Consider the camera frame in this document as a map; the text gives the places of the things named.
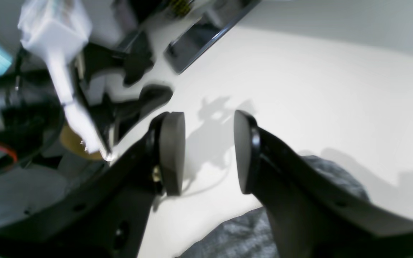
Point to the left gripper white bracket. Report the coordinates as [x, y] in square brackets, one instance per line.
[56, 31]

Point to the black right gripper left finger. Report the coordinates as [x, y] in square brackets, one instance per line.
[107, 218]

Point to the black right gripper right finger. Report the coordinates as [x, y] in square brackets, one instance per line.
[310, 216]

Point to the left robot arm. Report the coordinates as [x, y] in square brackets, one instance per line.
[31, 116]

